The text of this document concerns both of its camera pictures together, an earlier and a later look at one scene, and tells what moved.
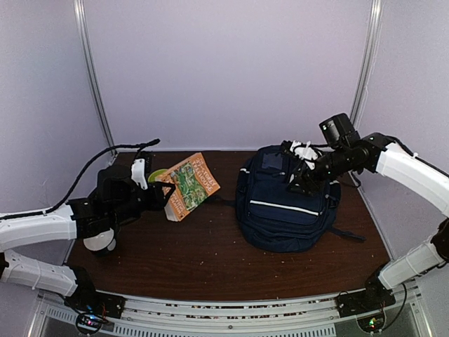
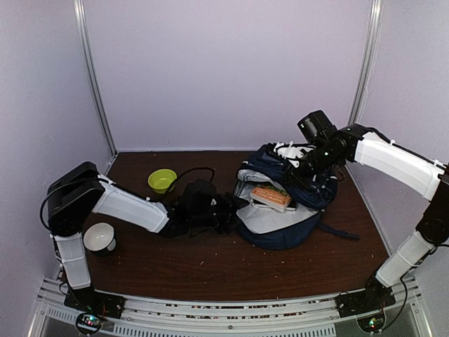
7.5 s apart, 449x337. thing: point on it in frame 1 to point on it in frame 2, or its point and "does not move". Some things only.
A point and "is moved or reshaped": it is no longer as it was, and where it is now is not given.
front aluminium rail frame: x=403 y=316 does not move
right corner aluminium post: x=369 y=60 does not move
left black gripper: x=158 y=201 to x=231 y=204
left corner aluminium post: x=79 y=10 does not move
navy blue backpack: x=272 y=217 is moved or reshaped
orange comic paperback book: x=194 y=182 to x=271 y=197
